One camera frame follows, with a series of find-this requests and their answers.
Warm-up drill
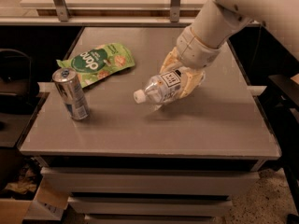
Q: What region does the metal shelf bracket left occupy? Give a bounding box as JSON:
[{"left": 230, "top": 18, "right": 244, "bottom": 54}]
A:
[{"left": 53, "top": 0, "right": 69, "bottom": 21}]

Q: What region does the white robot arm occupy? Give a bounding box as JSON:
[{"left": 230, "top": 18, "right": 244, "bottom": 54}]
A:
[{"left": 161, "top": 0, "right": 299, "bottom": 99}]

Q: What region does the silver redbull can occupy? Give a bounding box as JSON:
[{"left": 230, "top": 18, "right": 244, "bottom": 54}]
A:
[{"left": 52, "top": 68, "right": 90, "bottom": 120}]

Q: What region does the cardboard box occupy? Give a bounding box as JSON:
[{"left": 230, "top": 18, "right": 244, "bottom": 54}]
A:
[{"left": 0, "top": 177, "right": 69, "bottom": 224}]

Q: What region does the grey drawer cabinet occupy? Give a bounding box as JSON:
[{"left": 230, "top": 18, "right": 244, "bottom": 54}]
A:
[{"left": 21, "top": 28, "right": 279, "bottom": 224}]

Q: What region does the green snack bag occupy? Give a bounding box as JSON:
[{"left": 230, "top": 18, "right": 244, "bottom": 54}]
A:
[{"left": 57, "top": 43, "right": 135, "bottom": 88}]

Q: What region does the clear plastic water bottle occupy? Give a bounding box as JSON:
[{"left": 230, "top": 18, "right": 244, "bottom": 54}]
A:
[{"left": 134, "top": 67, "right": 186, "bottom": 105}]

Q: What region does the metal shelf bracket middle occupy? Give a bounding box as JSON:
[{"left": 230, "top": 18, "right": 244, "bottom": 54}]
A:
[{"left": 169, "top": 0, "right": 180, "bottom": 22}]

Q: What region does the black chair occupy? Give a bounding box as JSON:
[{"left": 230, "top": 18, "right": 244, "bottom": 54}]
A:
[{"left": 0, "top": 49, "right": 39, "bottom": 115}]

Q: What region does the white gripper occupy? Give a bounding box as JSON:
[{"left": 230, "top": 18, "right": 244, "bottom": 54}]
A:
[{"left": 160, "top": 26, "right": 221, "bottom": 98}]

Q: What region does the metal shelf bracket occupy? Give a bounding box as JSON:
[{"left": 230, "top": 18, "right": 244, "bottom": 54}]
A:
[
  {"left": 53, "top": 0, "right": 69, "bottom": 21},
  {"left": 169, "top": 0, "right": 180, "bottom": 22}
]

